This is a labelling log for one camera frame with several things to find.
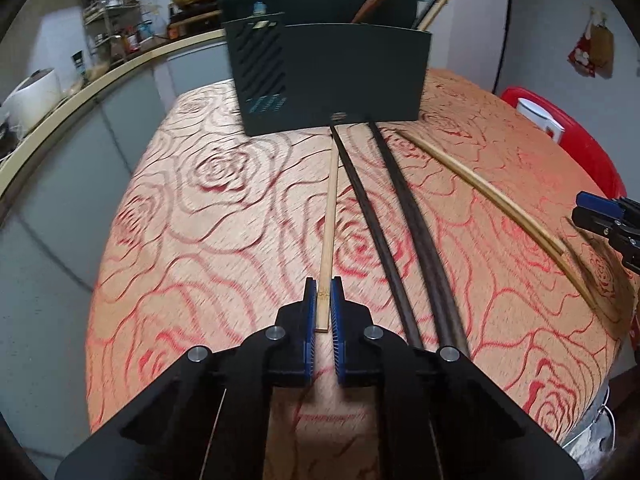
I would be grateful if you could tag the white rice cooker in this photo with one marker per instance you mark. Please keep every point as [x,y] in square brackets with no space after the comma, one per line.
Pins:
[35,100]

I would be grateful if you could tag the beige kitchen countertop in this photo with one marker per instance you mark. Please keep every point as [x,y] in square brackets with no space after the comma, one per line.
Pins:
[100,85]

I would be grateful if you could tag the dark green utensil holder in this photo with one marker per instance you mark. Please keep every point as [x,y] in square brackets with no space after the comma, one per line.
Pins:
[340,75]

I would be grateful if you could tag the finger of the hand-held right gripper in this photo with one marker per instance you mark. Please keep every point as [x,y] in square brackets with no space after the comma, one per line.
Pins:
[597,201]
[595,224]

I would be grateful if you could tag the black chopstick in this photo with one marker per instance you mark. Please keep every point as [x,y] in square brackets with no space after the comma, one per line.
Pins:
[417,232]
[370,240]

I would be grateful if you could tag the red plastic chair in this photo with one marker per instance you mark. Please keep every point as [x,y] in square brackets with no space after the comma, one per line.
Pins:
[585,145]

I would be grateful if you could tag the red floral hanging bag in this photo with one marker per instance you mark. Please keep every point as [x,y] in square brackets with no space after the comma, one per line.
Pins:
[582,56]

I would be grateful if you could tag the portable cooker under pot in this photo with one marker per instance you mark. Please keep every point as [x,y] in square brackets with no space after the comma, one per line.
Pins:
[195,15]

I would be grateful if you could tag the bamboo chopstick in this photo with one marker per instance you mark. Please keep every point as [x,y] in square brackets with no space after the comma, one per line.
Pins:
[480,180]
[580,280]
[330,220]

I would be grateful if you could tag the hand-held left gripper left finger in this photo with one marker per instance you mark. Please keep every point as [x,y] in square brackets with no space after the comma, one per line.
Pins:
[310,332]

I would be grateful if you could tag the metal spice rack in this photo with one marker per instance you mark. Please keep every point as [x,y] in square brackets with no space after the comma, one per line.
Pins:
[115,20]

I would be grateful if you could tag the grey lower cabinets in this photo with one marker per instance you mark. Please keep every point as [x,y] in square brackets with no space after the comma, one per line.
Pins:
[60,210]

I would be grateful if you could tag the white electric kettle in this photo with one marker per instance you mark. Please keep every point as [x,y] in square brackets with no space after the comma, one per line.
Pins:
[540,117]

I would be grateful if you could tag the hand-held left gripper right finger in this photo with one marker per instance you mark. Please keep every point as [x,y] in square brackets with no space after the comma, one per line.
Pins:
[339,335]

